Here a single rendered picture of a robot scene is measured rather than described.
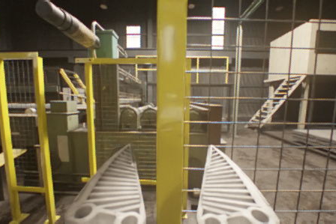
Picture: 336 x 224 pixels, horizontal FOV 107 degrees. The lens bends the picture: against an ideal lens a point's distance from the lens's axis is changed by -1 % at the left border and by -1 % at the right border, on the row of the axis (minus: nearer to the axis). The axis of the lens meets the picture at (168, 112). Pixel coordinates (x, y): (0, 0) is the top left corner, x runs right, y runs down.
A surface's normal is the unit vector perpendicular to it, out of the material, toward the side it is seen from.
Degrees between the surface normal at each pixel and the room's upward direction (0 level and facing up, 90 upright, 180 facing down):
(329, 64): 90
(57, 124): 90
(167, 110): 90
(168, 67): 90
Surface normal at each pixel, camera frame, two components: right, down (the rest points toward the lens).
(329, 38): -0.01, 0.10
